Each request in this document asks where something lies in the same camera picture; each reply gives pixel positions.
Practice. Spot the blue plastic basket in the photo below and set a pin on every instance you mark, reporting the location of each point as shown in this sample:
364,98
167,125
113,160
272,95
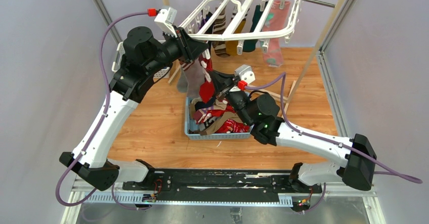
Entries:
191,126

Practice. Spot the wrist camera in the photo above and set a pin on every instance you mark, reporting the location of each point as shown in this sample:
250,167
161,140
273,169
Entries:
246,76
165,20

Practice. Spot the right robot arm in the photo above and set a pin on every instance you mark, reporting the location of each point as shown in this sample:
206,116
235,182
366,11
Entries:
350,160

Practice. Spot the red white sock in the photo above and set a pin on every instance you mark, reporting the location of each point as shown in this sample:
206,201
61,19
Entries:
207,89

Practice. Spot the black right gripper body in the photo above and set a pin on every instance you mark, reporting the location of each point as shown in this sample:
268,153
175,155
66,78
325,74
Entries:
222,93

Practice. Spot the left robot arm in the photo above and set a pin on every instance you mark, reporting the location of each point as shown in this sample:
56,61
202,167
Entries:
143,57

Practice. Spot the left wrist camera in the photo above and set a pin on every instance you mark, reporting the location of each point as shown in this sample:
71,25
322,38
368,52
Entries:
165,20

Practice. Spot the grey sock orange cuff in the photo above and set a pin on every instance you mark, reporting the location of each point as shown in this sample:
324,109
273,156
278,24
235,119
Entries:
195,78

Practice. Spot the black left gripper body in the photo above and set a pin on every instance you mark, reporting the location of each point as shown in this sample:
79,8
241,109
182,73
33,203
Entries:
175,48

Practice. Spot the white plastic basket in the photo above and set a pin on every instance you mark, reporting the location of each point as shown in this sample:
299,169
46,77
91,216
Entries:
119,61

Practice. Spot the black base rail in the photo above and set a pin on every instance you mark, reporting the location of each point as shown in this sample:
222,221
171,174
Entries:
220,185

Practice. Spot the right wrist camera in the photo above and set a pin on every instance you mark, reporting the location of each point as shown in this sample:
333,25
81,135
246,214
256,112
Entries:
246,76

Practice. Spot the white plastic clip hanger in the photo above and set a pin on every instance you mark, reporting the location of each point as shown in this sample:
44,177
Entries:
277,23

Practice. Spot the pile of socks in basket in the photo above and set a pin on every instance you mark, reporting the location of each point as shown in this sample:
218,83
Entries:
213,118

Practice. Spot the brown white striped sock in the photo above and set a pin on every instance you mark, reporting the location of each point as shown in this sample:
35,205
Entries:
219,27

